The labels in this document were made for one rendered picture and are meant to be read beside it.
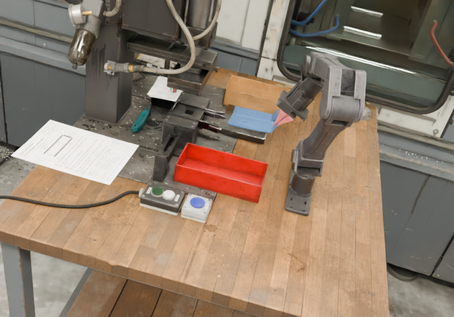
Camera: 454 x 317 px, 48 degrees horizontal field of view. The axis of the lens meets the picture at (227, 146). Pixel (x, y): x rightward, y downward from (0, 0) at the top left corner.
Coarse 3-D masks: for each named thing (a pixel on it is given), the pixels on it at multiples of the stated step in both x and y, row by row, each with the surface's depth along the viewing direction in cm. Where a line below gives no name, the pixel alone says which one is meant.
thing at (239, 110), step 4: (236, 108) 181; (240, 108) 181; (244, 108) 182; (236, 112) 178; (240, 112) 179; (244, 112) 179; (252, 112) 180; (256, 112) 181; (260, 112) 181; (264, 112) 182; (276, 112) 179; (252, 116) 178; (256, 116) 178; (260, 116) 179; (264, 116) 179; (268, 116) 180; (272, 116) 179; (276, 116) 176; (268, 120) 177; (272, 120) 176
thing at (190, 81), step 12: (132, 36) 154; (144, 36) 156; (132, 48) 151; (144, 48) 150; (156, 48) 150; (168, 48) 152; (180, 48) 156; (180, 60) 150; (204, 60) 149; (216, 60) 156; (192, 72) 150; (204, 72) 152; (168, 84) 148; (180, 84) 147; (192, 84) 146; (204, 84) 151
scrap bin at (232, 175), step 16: (192, 144) 152; (192, 160) 155; (208, 160) 154; (224, 160) 153; (240, 160) 152; (256, 160) 151; (176, 176) 145; (192, 176) 144; (208, 176) 143; (224, 176) 142; (240, 176) 152; (256, 176) 153; (224, 192) 144; (240, 192) 143; (256, 192) 142
